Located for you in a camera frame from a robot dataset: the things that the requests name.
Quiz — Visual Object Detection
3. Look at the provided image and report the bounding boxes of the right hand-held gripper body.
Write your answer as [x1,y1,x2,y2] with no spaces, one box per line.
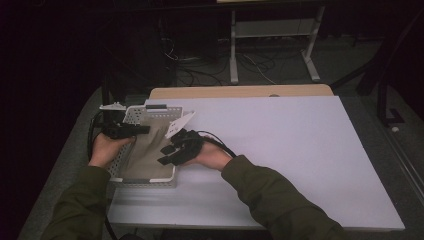
[164,111,205,165]

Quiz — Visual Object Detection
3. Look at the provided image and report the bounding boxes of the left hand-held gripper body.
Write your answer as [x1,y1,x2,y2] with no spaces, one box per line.
[99,101,138,141]

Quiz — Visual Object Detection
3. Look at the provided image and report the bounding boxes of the white perforated plastic basket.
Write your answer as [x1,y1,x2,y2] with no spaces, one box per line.
[105,104,185,190]

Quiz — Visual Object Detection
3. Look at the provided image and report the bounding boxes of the khaki pants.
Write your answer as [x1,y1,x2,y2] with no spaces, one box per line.
[120,116,175,180]

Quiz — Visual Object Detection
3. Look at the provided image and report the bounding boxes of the person's left hand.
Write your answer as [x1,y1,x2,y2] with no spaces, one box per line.
[87,132,137,170]

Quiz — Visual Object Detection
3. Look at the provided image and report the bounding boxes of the person's right hand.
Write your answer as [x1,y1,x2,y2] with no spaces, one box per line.
[181,141,233,173]

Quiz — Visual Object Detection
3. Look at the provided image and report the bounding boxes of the black metal stand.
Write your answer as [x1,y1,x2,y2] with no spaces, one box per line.
[375,82,406,128]
[99,74,116,107]

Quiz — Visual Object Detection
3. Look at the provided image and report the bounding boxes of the left hand-held gripper black cable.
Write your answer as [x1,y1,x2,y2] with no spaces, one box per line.
[86,110,105,159]

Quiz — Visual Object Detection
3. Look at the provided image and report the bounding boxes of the hand-held gripper black cable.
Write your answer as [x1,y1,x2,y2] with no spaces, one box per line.
[195,130,238,158]
[86,110,105,159]

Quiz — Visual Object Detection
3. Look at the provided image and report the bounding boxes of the right hand-held gripper black cable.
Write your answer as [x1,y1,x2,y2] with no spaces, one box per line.
[195,130,238,158]

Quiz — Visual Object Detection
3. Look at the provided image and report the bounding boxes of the tangle of black floor cables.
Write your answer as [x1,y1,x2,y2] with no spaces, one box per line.
[161,35,278,88]

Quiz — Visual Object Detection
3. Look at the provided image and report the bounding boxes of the white metal desk frame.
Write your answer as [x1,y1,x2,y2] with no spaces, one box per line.
[229,5,326,85]

